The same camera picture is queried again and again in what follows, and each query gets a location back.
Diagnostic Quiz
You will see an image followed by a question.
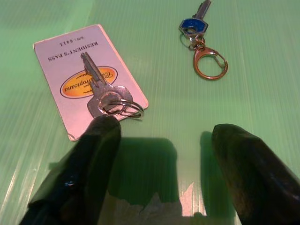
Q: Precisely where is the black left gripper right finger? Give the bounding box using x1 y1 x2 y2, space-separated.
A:
211 123 300 225

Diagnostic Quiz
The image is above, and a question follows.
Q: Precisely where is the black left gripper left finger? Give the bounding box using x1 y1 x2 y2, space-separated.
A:
20 115 122 225

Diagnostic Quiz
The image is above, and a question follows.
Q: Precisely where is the silver split key ring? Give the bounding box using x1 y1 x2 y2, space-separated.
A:
97 90 145 121

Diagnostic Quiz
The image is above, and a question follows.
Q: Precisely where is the silver key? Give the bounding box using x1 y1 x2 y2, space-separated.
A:
80 52 133 118

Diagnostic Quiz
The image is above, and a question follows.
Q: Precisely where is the white resident pass card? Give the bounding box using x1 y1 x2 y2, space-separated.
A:
32 24 149 142

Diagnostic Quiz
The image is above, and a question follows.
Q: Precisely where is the gold clasp key ring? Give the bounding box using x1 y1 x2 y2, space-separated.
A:
188 35 228 80

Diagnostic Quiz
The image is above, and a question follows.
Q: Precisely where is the small silver key ring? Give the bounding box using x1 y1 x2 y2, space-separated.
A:
180 32 196 50

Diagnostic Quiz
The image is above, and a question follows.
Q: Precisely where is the blue-headed key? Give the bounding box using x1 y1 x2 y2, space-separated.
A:
179 0 211 38

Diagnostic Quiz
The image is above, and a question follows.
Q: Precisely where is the green corrugated plastic sheet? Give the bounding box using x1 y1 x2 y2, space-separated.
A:
0 0 300 225

